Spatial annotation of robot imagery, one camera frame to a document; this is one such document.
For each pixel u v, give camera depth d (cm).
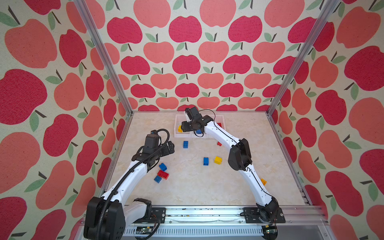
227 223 74
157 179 86
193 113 79
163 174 88
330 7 69
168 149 77
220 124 111
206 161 92
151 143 64
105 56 88
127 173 50
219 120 110
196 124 75
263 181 82
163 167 89
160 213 75
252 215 73
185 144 101
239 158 64
